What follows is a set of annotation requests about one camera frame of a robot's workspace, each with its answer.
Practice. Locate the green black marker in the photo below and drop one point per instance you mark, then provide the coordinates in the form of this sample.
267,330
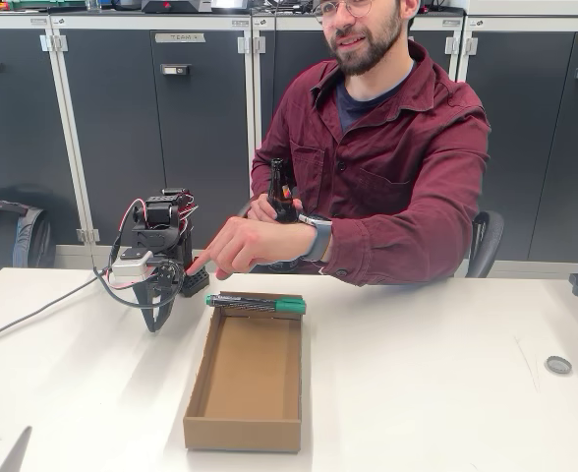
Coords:
254,304

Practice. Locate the grey smartwatch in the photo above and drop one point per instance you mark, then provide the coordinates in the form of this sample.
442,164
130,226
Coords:
318,238

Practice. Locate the clear drinking glass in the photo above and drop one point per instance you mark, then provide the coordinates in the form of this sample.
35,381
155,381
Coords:
94,5

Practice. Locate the man in maroon shirt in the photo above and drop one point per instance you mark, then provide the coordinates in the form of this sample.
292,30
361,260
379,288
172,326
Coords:
392,147

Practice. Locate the person's left hand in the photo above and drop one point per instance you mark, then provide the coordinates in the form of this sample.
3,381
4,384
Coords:
259,241

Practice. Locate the brown beer bottle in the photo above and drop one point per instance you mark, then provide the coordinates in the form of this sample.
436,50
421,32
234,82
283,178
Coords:
281,196

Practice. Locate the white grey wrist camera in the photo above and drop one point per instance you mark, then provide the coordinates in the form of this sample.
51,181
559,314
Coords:
131,268

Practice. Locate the black office chair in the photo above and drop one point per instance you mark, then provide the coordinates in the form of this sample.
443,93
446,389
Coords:
485,241

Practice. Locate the open brown cardboard box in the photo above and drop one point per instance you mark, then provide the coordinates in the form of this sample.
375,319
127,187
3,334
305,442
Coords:
249,373

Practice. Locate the black grey backpack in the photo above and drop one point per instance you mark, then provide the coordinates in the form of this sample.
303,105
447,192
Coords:
9,241

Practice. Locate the green flat box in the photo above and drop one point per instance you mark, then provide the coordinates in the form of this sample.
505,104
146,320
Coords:
43,4

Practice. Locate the grey team label plate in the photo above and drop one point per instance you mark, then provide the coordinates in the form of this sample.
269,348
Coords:
180,38

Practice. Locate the round metal eyeglasses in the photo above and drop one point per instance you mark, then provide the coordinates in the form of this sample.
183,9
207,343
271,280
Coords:
355,7

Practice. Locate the grey flat object corner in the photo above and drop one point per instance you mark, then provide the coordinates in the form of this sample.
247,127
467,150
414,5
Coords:
16,452

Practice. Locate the black device with red logo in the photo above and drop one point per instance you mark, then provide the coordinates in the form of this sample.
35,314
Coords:
176,6

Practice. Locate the silver bottle cap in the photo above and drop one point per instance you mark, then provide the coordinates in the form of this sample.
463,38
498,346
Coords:
558,365

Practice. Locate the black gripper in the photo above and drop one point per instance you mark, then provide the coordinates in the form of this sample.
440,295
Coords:
154,291

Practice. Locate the person's left forearm maroon sleeve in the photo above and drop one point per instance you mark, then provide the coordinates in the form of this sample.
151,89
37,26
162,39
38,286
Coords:
397,246

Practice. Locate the person's right hand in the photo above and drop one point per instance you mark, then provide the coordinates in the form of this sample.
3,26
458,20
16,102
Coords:
259,209

